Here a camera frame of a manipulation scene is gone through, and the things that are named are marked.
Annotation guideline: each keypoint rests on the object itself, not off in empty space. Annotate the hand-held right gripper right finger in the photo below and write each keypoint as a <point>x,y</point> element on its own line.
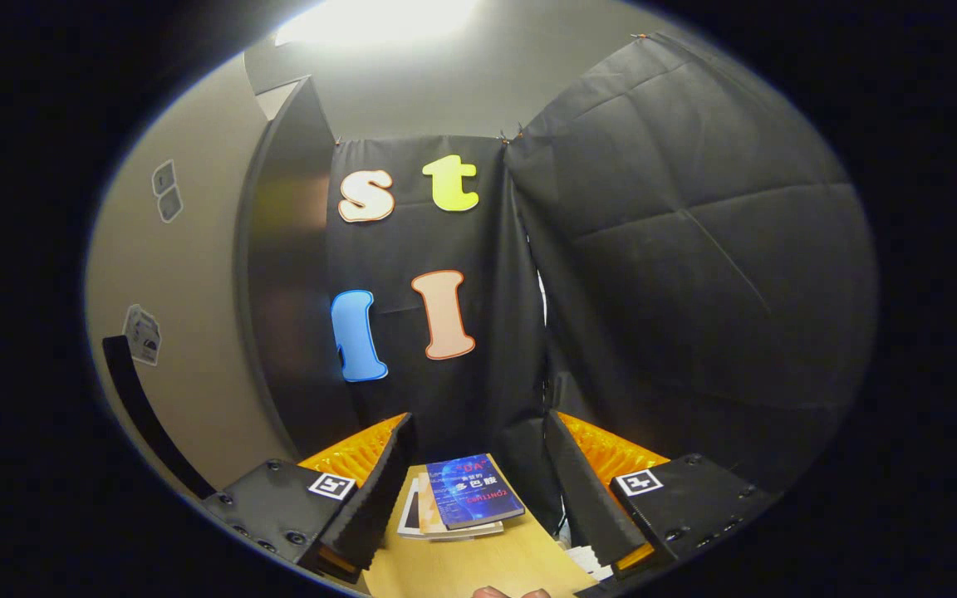
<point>582,498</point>

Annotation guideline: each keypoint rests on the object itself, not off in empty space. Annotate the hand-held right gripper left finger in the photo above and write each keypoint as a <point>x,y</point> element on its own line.
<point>379,498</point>

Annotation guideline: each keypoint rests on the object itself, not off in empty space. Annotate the grey double-door shoe cabinet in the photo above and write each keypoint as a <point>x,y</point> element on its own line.
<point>287,274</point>

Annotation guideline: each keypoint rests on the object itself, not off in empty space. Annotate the white papers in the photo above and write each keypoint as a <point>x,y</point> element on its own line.
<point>591,563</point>

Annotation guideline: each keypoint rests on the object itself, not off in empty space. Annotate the blue book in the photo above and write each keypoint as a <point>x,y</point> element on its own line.
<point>470,494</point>

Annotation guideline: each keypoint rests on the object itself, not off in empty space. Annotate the black backdrop cloth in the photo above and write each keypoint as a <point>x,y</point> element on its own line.
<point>678,291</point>

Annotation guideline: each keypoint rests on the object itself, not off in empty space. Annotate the long ceiling light panel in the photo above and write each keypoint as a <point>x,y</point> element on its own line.
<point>379,21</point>

